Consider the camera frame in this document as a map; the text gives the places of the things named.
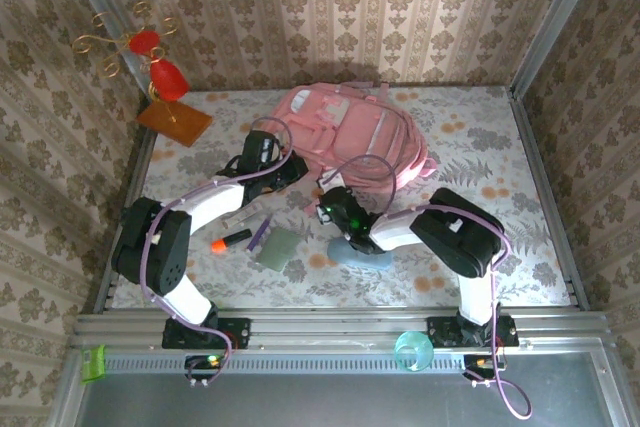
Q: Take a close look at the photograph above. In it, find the purple pen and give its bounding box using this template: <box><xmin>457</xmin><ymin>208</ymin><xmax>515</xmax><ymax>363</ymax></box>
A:
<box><xmin>246</xmin><ymin>214</ymin><xmax>274</xmax><ymax>252</ymax></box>

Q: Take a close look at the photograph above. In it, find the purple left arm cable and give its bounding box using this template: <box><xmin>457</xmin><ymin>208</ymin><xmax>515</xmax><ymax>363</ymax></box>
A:
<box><xmin>139</xmin><ymin>116</ymin><xmax>296</xmax><ymax>389</ymax></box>

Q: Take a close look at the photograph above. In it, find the blue pencil case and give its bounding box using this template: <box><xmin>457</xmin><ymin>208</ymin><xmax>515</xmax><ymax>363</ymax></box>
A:
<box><xmin>327</xmin><ymin>238</ymin><xmax>394</xmax><ymax>271</ymax></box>

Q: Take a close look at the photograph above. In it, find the grey metal shelf plate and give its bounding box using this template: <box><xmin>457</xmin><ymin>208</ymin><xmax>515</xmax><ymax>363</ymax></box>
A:
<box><xmin>73</xmin><ymin>371</ymin><xmax>626</xmax><ymax>427</ymax></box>

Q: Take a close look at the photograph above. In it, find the red oval ornament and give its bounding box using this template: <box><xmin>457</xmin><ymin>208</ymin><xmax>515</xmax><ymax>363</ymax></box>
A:
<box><xmin>127</xmin><ymin>30</ymin><xmax>162</xmax><ymax>56</ymax></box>

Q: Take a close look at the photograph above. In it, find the pink student backpack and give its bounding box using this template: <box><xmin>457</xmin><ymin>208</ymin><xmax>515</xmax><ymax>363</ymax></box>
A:
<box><xmin>269</xmin><ymin>80</ymin><xmax>437</xmax><ymax>194</ymax></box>

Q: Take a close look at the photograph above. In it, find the teal plastic cup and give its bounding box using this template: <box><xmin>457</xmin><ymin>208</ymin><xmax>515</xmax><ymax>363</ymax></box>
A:
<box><xmin>393</xmin><ymin>329</ymin><xmax>435</xmax><ymax>374</ymax></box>

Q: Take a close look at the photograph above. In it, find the aluminium front rail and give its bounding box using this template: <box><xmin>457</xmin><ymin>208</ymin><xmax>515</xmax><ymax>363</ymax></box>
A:
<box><xmin>69</xmin><ymin>307</ymin><xmax>615</xmax><ymax>354</ymax></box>

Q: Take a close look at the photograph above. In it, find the black marker orange cap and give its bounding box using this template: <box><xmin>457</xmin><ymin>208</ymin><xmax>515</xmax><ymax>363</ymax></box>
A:
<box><xmin>210</xmin><ymin>228</ymin><xmax>254</xmax><ymax>254</ymax></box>

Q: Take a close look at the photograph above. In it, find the aluminium side rail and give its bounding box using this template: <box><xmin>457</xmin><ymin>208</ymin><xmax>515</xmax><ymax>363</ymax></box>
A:
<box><xmin>93</xmin><ymin>121</ymin><xmax>157</xmax><ymax>313</ymax></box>
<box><xmin>508</xmin><ymin>91</ymin><xmax>592</xmax><ymax>312</ymax></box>

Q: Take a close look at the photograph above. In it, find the grey slotted cable duct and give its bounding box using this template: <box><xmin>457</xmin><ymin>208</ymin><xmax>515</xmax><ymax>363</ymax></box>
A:
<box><xmin>82</xmin><ymin>352</ymin><xmax>604</xmax><ymax>374</ymax></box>

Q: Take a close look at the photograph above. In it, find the red cone ornament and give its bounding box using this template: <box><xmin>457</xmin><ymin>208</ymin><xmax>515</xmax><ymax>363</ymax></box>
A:
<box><xmin>148</xmin><ymin>59</ymin><xmax>190</xmax><ymax>102</ymax></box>

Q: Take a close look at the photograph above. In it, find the floral printed table sheet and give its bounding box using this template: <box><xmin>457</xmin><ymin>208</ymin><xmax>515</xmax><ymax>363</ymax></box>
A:
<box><xmin>110</xmin><ymin>85</ymin><xmax>574</xmax><ymax>309</ymax></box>

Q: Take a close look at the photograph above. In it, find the gold wire stand wooden base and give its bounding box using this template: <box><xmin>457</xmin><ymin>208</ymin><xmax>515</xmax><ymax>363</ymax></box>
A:
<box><xmin>72</xmin><ymin>0</ymin><xmax>215</xmax><ymax>149</ymax></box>

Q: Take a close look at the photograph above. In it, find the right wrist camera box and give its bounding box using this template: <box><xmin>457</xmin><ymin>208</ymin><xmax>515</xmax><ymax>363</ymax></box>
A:
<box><xmin>314</xmin><ymin>185</ymin><xmax>357</xmax><ymax>228</ymax></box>

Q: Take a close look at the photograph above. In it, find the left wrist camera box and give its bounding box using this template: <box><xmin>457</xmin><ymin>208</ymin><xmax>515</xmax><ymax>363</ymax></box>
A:
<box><xmin>241</xmin><ymin>129</ymin><xmax>282</xmax><ymax>167</ymax></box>

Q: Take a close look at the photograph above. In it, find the grey-green pouch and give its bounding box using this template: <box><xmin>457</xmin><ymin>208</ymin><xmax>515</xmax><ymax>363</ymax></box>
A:
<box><xmin>255</xmin><ymin>226</ymin><xmax>304</xmax><ymax>272</ymax></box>

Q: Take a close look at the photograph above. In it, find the white pink glue tube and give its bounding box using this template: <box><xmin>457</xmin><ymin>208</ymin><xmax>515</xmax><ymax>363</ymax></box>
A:
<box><xmin>222</xmin><ymin>205</ymin><xmax>267</xmax><ymax>229</ymax></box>

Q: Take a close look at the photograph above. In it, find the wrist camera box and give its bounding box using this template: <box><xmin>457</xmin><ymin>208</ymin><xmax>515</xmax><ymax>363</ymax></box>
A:
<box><xmin>314</xmin><ymin>185</ymin><xmax>357</xmax><ymax>228</ymax></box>
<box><xmin>241</xmin><ymin>129</ymin><xmax>282</xmax><ymax>167</ymax></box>

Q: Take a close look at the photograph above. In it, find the small black electronics board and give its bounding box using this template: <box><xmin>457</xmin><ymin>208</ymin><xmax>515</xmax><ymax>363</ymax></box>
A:
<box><xmin>462</xmin><ymin>354</ymin><xmax>507</xmax><ymax>389</ymax></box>
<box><xmin>183</xmin><ymin>354</ymin><xmax>232</xmax><ymax>389</ymax></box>

